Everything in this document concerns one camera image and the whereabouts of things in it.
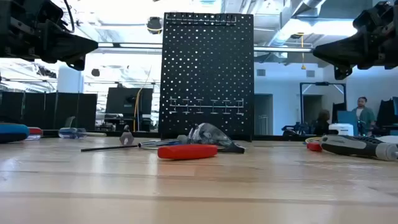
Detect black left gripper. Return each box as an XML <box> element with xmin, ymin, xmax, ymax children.
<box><xmin>0</xmin><ymin>0</ymin><xmax>99</xmax><ymax>72</ymax></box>

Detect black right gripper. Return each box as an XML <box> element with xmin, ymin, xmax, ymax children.
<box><xmin>312</xmin><ymin>12</ymin><xmax>398</xmax><ymax>81</ymax></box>

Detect blue clear-handle screwdriver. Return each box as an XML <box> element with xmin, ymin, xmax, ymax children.
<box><xmin>58</xmin><ymin>127</ymin><xmax>108</xmax><ymax>139</ymax></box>

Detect black perforated pegboard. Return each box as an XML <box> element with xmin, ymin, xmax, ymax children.
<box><xmin>157</xmin><ymin>11</ymin><xmax>255</xmax><ymax>141</ymax></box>

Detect clear safety glasses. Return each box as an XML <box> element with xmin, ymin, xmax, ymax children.
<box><xmin>186</xmin><ymin>122</ymin><xmax>246</xmax><ymax>154</ymax></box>

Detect white round column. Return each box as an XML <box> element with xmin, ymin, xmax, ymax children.
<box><xmin>57</xmin><ymin>63</ymin><xmax>85</xmax><ymax>93</ymax></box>

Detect blue screen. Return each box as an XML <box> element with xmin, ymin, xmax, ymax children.
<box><xmin>336</xmin><ymin>110</ymin><xmax>358</xmax><ymax>125</ymax></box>

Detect person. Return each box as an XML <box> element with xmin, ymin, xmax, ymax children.
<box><xmin>351</xmin><ymin>96</ymin><xmax>377</xmax><ymax>136</ymax></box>
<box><xmin>312</xmin><ymin>108</ymin><xmax>332</xmax><ymax>136</ymax></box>

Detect black partition screen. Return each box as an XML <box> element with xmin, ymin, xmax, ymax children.
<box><xmin>0</xmin><ymin>90</ymin><xmax>98</xmax><ymax>131</ymax></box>

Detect white box device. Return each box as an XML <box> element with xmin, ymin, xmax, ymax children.
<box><xmin>328</xmin><ymin>123</ymin><xmax>354</xmax><ymax>137</ymax></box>

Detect black monitor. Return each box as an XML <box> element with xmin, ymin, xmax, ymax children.
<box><xmin>104</xmin><ymin>86</ymin><xmax>154</xmax><ymax>131</ymax></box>
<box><xmin>376</xmin><ymin>96</ymin><xmax>398</xmax><ymax>128</ymax></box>

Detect grey office chair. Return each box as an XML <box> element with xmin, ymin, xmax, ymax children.
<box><xmin>63</xmin><ymin>115</ymin><xmax>77</xmax><ymax>130</ymax></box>

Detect grey door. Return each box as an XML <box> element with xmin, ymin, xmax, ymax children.
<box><xmin>254</xmin><ymin>93</ymin><xmax>274</xmax><ymax>136</ymax></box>

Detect metal multi-hook tool rack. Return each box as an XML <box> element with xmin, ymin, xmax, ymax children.
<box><xmin>164</xmin><ymin>12</ymin><xmax>238</xmax><ymax>26</ymax></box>

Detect black tubular rig frame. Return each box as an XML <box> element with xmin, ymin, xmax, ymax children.
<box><xmin>299</xmin><ymin>81</ymin><xmax>348</xmax><ymax>124</ymax></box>

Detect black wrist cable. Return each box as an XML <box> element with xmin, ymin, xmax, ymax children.
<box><xmin>63</xmin><ymin>0</ymin><xmax>76</xmax><ymax>34</ymax></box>

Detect yellow power cord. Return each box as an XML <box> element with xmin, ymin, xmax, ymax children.
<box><xmin>298</xmin><ymin>32</ymin><xmax>307</xmax><ymax>71</ymax></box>

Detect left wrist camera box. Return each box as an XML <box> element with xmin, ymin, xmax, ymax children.
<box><xmin>30</xmin><ymin>0</ymin><xmax>65</xmax><ymax>25</ymax></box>

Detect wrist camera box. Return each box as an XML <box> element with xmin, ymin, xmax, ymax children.
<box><xmin>30</xmin><ymin>0</ymin><xmax>65</xmax><ymax>25</ymax></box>
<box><xmin>353</xmin><ymin>0</ymin><xmax>398</xmax><ymax>31</ymax></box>

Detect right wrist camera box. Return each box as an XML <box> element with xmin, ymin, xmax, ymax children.
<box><xmin>353</xmin><ymin>0</ymin><xmax>398</xmax><ymax>31</ymax></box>

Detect thin yellow cable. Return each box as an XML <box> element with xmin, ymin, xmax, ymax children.
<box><xmin>132</xmin><ymin>67</ymin><xmax>153</xmax><ymax>131</ymax></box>

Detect black dome camera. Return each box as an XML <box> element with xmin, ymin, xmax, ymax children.
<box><xmin>146</xmin><ymin>16</ymin><xmax>164</xmax><ymax>35</ymax></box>

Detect black aluminium rig frame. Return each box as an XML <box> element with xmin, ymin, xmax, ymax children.
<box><xmin>42</xmin><ymin>129</ymin><xmax>317</xmax><ymax>142</ymax></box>

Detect wire loop tool rack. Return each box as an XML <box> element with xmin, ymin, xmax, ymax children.
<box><xmin>169</xmin><ymin>96</ymin><xmax>246</xmax><ymax>116</ymax></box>

